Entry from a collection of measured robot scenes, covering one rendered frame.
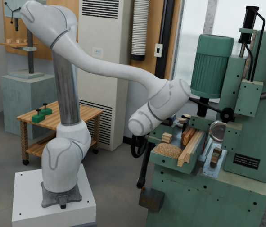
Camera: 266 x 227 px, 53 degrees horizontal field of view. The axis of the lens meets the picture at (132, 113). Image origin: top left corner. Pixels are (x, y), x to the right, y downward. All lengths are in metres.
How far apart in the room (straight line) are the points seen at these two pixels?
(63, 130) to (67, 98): 0.17
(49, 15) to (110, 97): 1.92
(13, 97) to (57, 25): 2.41
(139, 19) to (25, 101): 1.58
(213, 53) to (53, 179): 0.95
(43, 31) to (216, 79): 0.84
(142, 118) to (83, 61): 0.32
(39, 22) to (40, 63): 2.76
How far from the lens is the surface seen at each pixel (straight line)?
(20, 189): 1.45
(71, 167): 1.24
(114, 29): 2.80
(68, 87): 1.30
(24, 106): 3.35
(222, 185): 1.45
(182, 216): 1.61
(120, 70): 1.04
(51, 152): 1.22
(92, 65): 1.07
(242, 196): 1.46
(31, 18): 1.12
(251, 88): 1.29
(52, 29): 1.09
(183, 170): 1.33
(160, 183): 1.54
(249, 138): 1.44
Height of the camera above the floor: 1.54
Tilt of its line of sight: 20 degrees down
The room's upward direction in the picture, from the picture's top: 6 degrees clockwise
